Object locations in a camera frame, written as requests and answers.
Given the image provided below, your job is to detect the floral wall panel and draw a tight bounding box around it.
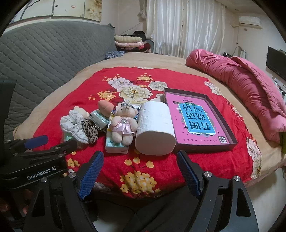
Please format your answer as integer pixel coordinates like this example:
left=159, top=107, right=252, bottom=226
left=13, top=0, right=103, bottom=23

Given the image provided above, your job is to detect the dark grey clothing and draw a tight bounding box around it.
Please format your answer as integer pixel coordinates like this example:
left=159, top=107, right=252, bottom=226
left=94, top=184, right=204, bottom=232

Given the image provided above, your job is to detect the white curtain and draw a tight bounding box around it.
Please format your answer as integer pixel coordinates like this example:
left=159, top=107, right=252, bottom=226
left=146, top=0, right=226, bottom=58

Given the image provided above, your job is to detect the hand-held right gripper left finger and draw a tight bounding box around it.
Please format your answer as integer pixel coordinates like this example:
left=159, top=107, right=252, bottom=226
left=23, top=150, right=105, bottom=232

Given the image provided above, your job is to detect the white metal rack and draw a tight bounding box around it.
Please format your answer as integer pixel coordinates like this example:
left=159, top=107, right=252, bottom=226
left=234, top=46, right=246, bottom=60

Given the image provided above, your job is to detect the tan bed sheet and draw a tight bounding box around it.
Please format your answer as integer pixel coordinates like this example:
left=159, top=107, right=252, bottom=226
left=13, top=52, right=286, bottom=194

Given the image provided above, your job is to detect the red floral blanket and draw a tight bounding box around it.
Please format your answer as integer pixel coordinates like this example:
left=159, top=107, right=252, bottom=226
left=33, top=67, right=263, bottom=199

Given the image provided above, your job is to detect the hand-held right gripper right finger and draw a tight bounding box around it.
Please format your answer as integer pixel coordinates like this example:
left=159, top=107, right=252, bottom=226
left=176, top=150, right=260, bottom=232

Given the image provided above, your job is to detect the blue speckled cloth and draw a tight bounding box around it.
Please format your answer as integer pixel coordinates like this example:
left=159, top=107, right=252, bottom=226
left=105, top=51, right=125, bottom=60

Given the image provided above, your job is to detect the white floral scrunchie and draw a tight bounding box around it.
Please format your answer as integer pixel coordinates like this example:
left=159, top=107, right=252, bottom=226
left=60, top=109, right=90, bottom=143

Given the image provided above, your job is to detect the cream folded blanket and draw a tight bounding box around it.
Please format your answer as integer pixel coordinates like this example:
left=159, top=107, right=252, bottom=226
left=115, top=35, right=142, bottom=43

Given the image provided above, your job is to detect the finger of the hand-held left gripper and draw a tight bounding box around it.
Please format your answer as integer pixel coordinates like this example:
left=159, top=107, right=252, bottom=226
left=7, top=135, right=49, bottom=157
left=21, top=140, right=78, bottom=161

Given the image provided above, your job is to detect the pink makeup sponge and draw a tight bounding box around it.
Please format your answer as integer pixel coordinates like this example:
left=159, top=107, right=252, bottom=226
left=98, top=100, right=113, bottom=116

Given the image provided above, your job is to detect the person's left hand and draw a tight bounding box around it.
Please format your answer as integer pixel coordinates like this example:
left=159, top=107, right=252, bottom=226
left=0, top=198, right=30, bottom=215

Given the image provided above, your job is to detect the pink quilt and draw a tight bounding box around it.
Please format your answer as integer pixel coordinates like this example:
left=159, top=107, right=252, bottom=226
left=186, top=49, right=286, bottom=144

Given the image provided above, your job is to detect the pink folded blanket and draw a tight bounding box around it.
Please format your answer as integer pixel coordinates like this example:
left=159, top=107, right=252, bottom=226
left=115, top=41, right=144, bottom=51

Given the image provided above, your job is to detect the black wall television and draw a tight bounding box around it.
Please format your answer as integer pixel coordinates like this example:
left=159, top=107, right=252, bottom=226
left=266, top=46, right=286, bottom=77

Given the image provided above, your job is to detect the dark cardboard box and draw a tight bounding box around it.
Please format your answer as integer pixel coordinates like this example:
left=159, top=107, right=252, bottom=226
left=163, top=88, right=238, bottom=153

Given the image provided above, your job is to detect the green white tissue pack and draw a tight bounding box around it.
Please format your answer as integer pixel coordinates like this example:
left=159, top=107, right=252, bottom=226
left=105, top=124, right=130, bottom=154
left=89, top=109, right=110, bottom=130

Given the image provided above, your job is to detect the white toilet paper roll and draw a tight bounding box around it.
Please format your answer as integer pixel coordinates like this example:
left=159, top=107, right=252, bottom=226
left=135, top=101, right=176, bottom=155

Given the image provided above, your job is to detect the grey quilted headboard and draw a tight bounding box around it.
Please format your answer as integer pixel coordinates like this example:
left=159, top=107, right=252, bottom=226
left=0, top=21, right=118, bottom=139

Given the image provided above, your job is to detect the green makeup sponge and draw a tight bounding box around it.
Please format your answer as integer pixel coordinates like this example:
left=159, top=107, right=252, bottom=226
left=61, top=130, right=78, bottom=143

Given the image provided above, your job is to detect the leopard print scrunchie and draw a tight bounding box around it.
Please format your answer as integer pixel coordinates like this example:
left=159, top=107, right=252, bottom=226
left=81, top=118, right=100, bottom=143

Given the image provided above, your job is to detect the white air conditioner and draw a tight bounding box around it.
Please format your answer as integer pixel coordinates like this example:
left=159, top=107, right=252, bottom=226
left=239, top=16, right=262, bottom=28

